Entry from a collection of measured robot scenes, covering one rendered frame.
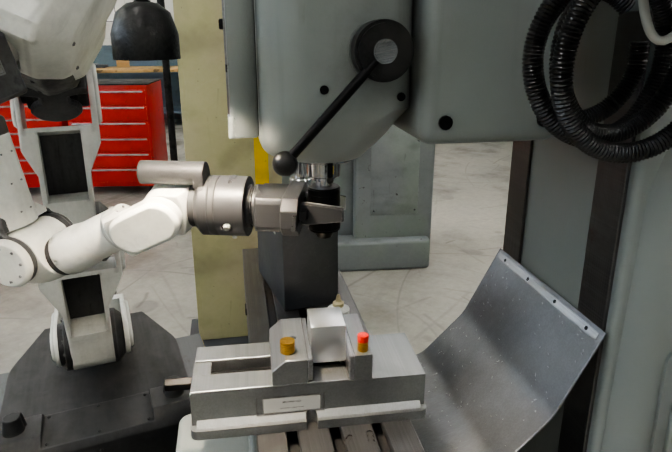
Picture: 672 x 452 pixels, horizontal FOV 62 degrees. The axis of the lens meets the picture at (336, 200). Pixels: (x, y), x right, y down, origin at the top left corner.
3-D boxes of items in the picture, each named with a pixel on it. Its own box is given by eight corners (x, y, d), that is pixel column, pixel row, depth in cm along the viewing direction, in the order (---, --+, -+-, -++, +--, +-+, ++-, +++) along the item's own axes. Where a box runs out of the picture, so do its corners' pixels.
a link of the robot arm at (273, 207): (296, 189, 75) (207, 187, 76) (297, 256, 78) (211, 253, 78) (307, 166, 87) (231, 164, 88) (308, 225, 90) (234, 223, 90)
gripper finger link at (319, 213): (343, 224, 80) (300, 223, 80) (344, 202, 79) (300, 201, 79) (343, 228, 78) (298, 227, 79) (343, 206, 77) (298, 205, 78)
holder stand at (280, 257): (284, 312, 117) (281, 220, 111) (258, 271, 136) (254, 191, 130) (338, 302, 121) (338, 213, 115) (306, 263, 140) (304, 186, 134)
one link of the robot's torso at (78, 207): (41, 261, 138) (10, 65, 128) (117, 250, 144) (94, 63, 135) (35, 280, 124) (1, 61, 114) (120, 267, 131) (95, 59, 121)
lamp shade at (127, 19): (102, 58, 63) (95, 0, 61) (163, 56, 68) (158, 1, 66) (129, 61, 58) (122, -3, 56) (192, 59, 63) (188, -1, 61)
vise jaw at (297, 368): (272, 386, 81) (271, 362, 80) (269, 340, 93) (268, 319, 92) (313, 382, 82) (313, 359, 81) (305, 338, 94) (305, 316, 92)
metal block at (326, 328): (311, 363, 85) (310, 327, 83) (307, 342, 90) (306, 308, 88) (345, 360, 85) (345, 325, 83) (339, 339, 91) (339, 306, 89)
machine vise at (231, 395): (190, 441, 80) (184, 374, 77) (199, 379, 94) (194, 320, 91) (427, 418, 85) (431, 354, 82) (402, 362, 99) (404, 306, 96)
